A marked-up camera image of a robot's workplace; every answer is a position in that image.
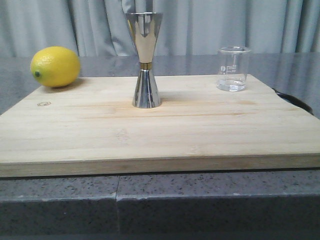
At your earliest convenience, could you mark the grey curtain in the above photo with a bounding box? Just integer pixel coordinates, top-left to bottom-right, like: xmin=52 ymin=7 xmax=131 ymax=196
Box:
xmin=0 ymin=0 xmax=320 ymax=57

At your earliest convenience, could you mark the yellow lemon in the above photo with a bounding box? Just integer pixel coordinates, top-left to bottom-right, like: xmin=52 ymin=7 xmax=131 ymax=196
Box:
xmin=30 ymin=46 xmax=81 ymax=88

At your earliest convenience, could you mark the steel hourglass jigger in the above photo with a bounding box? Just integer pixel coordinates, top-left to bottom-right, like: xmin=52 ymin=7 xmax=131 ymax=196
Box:
xmin=125 ymin=12 xmax=163 ymax=109

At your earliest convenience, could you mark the black object behind board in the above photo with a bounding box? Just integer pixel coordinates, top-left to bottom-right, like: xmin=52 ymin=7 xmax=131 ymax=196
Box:
xmin=272 ymin=88 xmax=314 ymax=115

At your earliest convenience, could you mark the small glass beaker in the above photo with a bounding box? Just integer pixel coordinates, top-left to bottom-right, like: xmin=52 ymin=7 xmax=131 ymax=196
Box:
xmin=216 ymin=46 xmax=251 ymax=92

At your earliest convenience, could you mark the wooden cutting board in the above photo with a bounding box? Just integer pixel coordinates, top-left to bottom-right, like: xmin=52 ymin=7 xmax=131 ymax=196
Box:
xmin=0 ymin=75 xmax=320 ymax=177

